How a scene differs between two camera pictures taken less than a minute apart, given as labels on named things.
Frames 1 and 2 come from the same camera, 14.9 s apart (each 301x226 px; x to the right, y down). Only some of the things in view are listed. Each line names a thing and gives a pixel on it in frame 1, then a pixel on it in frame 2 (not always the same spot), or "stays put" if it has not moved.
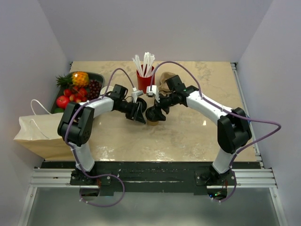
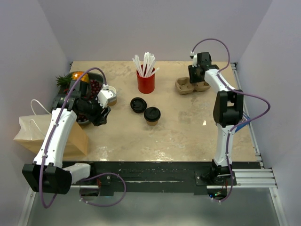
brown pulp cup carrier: x=165 y=90 -> x=183 y=86
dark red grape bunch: x=93 y=89 stays put
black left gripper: x=139 y=116 -> x=99 y=118
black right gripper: x=161 y=106 -> x=193 y=79
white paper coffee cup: x=153 y=123 stays put
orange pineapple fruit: x=77 y=79 stays put
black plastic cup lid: x=141 y=105 stays put
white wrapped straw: x=137 y=60 stays put
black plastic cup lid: x=154 y=114 stays put
